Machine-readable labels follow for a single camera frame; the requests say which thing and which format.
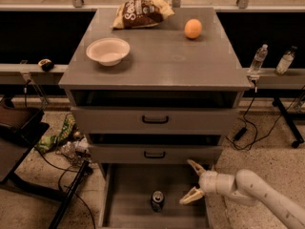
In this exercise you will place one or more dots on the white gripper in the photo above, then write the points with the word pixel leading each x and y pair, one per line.
pixel 209 182

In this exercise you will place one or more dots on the dark pepsi can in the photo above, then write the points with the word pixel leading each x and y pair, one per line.
pixel 157 201

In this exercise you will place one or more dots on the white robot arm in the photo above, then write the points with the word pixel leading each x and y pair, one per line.
pixel 246 188

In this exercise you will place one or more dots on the grey top drawer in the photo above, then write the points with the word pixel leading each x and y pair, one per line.
pixel 165 121

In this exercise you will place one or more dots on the grey open bottom drawer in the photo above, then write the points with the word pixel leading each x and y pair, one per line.
pixel 128 192

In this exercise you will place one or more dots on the grey middle drawer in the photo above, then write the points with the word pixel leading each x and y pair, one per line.
pixel 154 154

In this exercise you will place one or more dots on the grey drawer cabinet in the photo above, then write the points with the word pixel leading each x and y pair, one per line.
pixel 164 69

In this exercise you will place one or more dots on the black wheeled stand leg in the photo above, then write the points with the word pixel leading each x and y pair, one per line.
pixel 290 120

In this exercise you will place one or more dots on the crumpled clear plastic bottle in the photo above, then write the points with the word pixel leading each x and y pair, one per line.
pixel 73 151

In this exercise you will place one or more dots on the clear water bottle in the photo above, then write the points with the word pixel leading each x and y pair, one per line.
pixel 259 58

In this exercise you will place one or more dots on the orange fruit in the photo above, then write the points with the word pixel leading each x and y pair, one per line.
pixel 193 28

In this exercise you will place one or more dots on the green snack bag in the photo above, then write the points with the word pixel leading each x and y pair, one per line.
pixel 47 142

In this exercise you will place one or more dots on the white bowl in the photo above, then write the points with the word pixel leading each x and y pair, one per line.
pixel 108 51

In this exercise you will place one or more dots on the brown chip bag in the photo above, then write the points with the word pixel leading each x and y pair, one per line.
pixel 136 14

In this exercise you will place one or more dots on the black cart stand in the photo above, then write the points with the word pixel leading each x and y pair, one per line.
pixel 20 129

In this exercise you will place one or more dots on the black yellow tape measure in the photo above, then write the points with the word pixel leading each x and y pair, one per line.
pixel 46 65

